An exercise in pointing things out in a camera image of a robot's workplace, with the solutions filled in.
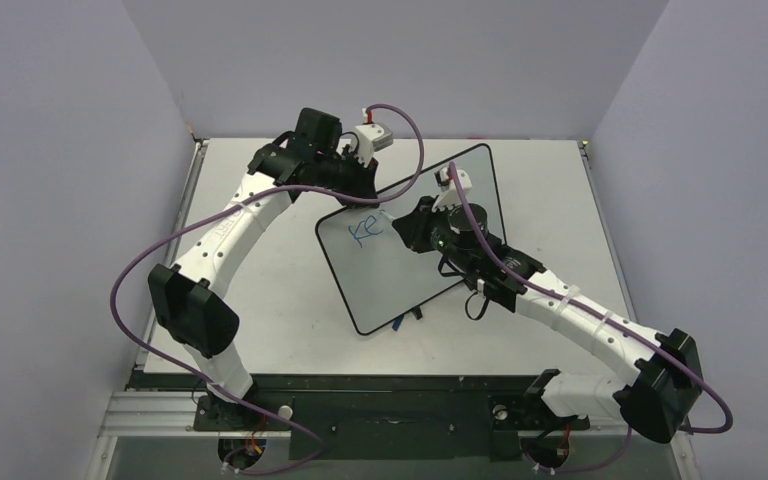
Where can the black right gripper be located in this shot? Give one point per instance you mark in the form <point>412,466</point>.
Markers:
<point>416,225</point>

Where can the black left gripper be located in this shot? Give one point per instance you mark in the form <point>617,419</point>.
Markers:
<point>365,177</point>

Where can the white whiteboard black frame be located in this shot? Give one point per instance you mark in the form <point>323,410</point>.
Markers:
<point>386,261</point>

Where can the blue marker cap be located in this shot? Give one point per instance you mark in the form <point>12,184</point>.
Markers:
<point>396,324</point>

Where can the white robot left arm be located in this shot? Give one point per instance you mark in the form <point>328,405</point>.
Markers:
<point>303,156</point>

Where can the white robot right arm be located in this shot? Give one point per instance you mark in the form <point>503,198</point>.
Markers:
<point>653,380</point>

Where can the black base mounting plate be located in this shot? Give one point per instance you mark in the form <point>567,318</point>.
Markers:
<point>360,417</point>

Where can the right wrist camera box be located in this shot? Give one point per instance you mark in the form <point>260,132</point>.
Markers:
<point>453,187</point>

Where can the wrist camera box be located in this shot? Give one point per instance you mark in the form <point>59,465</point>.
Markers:
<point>370,138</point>
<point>453,187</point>

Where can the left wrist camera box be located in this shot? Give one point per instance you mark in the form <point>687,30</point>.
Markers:
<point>370,138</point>

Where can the aluminium table frame rail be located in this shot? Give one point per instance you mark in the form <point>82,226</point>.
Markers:
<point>168,289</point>

